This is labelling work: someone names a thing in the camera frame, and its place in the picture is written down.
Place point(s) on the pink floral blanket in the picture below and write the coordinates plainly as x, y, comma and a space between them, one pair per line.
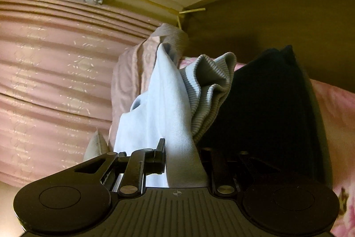
338, 114

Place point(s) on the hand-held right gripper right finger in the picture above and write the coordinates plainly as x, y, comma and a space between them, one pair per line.
210, 159

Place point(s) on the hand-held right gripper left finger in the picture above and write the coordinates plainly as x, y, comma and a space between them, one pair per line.
161, 159

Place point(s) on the grey pillow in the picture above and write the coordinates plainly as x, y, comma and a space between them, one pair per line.
174, 37

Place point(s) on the navy garment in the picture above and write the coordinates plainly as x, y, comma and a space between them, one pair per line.
263, 103

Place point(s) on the brown wooden panel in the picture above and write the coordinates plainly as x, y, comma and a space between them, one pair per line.
263, 17

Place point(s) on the light blue shirt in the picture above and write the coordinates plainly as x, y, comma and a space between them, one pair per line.
166, 103

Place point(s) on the pink curtain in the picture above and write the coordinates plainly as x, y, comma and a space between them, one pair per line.
55, 73

